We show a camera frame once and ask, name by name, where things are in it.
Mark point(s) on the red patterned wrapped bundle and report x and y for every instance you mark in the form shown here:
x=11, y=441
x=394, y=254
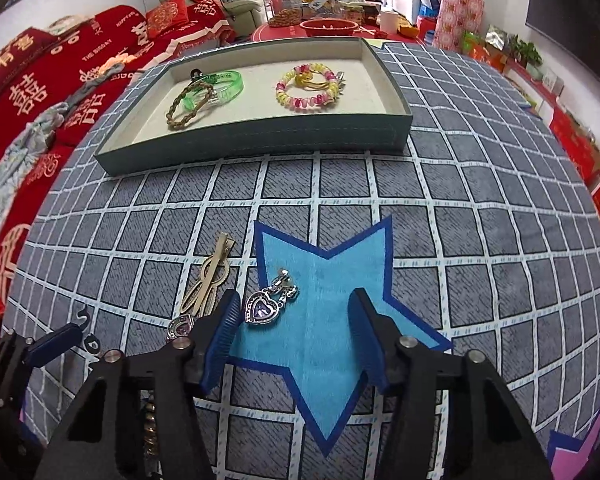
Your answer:
x=457, y=17

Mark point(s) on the beige armchair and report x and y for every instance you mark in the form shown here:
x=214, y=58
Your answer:
x=242, y=12

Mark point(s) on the large red gift box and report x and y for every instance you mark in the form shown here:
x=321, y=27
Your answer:
x=575, y=145

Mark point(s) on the pale blue crumpled cloth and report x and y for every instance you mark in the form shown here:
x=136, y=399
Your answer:
x=10, y=160

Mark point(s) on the pink heart silver pendant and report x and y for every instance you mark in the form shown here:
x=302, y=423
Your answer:
x=180, y=327

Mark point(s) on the green potted plant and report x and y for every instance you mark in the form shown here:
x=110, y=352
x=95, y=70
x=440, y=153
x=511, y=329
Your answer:
x=525, y=50

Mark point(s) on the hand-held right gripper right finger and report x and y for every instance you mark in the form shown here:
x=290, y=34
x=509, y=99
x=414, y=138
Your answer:
x=370, y=340

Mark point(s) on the red plastic stool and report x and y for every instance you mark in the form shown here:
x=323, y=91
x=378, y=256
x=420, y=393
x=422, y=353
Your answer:
x=425, y=25

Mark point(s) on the gold metal hair clip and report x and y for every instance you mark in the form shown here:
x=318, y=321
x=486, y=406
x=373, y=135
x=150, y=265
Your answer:
x=212, y=270

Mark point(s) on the red tablecloth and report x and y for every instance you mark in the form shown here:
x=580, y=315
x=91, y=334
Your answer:
x=275, y=32

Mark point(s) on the silver tassel hairpin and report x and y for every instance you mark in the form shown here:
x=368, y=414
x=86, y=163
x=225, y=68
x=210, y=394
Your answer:
x=341, y=82

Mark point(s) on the white paper roll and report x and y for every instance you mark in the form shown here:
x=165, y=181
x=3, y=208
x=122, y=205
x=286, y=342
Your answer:
x=388, y=22

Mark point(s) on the clear snack jar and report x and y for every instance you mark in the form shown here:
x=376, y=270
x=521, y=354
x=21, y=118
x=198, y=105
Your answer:
x=282, y=7

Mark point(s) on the grey twisted scarf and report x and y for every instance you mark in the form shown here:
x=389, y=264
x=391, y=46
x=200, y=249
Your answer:
x=87, y=87

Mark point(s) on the green translucent bangle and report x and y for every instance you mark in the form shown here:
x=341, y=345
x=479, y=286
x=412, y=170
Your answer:
x=232, y=85

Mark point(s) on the red covered sofa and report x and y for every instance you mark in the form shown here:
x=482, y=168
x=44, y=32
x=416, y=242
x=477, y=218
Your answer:
x=30, y=90

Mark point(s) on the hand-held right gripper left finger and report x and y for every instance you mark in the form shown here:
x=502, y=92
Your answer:
x=220, y=340

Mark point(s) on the pink star patch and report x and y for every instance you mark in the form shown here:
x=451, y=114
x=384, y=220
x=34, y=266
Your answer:
x=575, y=460

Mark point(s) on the red rectangular cushion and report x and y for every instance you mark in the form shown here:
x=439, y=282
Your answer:
x=15, y=55

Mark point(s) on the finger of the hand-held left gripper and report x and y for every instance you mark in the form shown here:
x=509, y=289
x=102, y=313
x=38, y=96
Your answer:
x=55, y=342

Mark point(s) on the purple heart silver pendant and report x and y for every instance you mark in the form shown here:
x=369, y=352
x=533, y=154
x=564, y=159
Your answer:
x=262, y=310

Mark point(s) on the red plastic basin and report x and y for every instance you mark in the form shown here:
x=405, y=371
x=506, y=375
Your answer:
x=330, y=27

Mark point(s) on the blue star patch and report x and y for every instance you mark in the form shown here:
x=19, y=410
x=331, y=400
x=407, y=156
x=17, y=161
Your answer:
x=330, y=310

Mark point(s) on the grey shallow box tray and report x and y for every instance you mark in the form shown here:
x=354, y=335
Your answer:
x=260, y=122

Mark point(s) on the black hair claw clip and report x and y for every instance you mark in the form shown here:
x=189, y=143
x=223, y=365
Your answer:
x=196, y=74

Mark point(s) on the red square patterned cushion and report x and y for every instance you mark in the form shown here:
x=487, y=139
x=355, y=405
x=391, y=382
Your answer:
x=167, y=12

